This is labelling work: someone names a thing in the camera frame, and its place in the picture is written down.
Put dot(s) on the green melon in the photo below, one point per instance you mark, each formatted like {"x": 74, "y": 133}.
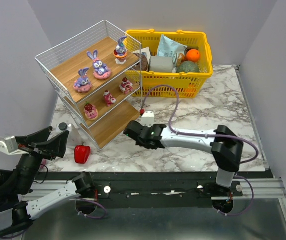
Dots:
{"x": 188, "y": 67}

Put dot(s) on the purple pink donut toy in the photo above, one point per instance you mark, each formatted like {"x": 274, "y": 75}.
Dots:
{"x": 83, "y": 83}

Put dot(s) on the red bear toy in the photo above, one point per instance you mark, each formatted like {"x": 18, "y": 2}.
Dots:
{"x": 108, "y": 98}

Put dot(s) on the pink strawberry donut toy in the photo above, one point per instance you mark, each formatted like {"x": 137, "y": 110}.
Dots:
{"x": 90, "y": 111}

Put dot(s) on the orange fruit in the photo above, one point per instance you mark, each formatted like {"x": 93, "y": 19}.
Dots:
{"x": 193, "y": 55}

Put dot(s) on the white wire wooden shelf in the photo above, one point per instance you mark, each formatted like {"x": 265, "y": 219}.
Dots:
{"x": 61, "y": 64}

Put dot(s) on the purple bunny sundae toy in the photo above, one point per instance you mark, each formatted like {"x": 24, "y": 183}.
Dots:
{"x": 120, "y": 51}

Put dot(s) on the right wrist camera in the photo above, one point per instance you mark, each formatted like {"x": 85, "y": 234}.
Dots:
{"x": 148, "y": 118}

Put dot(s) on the light blue snack bag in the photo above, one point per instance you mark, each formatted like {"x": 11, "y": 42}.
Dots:
{"x": 170, "y": 48}

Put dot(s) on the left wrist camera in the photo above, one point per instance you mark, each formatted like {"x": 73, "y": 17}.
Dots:
{"x": 9, "y": 146}

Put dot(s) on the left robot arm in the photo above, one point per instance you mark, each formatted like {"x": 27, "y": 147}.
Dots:
{"x": 17, "y": 216}

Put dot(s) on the brown round container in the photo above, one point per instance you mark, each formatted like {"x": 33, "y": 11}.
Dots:
{"x": 144, "y": 65}

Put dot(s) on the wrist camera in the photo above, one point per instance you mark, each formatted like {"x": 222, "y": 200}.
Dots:
{"x": 148, "y": 118}
{"x": 9, "y": 146}

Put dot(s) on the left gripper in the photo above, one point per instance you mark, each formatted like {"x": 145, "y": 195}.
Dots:
{"x": 36, "y": 150}

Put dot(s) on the red strawberry cake toy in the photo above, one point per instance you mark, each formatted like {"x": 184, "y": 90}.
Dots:
{"x": 126, "y": 86}

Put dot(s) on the pink round toy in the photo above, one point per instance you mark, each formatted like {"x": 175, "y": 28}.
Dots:
{"x": 43, "y": 164}

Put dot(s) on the purple bunny donut toy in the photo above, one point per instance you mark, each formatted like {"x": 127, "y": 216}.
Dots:
{"x": 100, "y": 70}

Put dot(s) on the yellow plastic basket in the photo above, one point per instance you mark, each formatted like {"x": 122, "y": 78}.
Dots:
{"x": 181, "y": 59}

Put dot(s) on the red bell pepper toy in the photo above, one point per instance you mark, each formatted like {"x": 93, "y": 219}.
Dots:
{"x": 81, "y": 154}

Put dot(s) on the white bottle black cap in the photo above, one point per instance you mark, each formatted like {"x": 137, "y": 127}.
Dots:
{"x": 74, "y": 138}

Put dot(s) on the grey box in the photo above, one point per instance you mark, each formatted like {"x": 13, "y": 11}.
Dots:
{"x": 161, "y": 64}

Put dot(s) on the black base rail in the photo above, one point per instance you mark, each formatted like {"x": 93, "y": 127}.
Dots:
{"x": 118, "y": 190}

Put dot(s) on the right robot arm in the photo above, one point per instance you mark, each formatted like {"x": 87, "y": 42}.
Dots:
{"x": 222, "y": 143}

